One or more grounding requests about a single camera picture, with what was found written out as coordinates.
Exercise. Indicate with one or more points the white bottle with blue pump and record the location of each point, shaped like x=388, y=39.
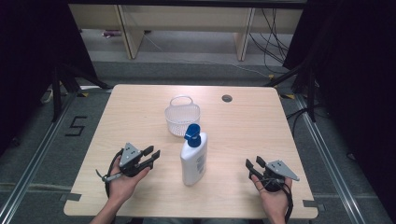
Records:
x=193, y=161

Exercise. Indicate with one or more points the person's right hand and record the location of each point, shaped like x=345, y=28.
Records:
x=275, y=200

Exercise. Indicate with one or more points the white plastic basket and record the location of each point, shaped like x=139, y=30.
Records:
x=182, y=118

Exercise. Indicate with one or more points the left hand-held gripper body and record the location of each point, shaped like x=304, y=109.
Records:
x=129, y=155

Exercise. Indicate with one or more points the dark grey tape piece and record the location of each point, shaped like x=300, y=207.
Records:
x=71, y=197
x=313, y=204

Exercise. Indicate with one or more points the metal floor rail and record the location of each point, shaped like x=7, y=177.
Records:
x=34, y=161
x=330, y=168

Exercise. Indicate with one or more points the yellow tape piece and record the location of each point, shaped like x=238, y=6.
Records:
x=83, y=94
x=271, y=76
x=288, y=96

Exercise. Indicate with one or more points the black metal stand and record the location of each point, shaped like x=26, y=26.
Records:
x=57, y=93
x=311, y=93

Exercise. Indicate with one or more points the person's left hand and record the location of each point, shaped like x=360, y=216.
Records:
x=123, y=185

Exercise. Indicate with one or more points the light wooden shelf unit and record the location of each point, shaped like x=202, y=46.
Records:
x=186, y=18

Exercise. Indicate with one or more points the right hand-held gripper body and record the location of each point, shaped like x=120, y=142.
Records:
x=280, y=169

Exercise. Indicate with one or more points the pink item under shelf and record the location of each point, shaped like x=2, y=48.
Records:
x=111, y=33

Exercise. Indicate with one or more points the black curtain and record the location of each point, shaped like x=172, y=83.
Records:
x=34, y=56
x=358, y=77

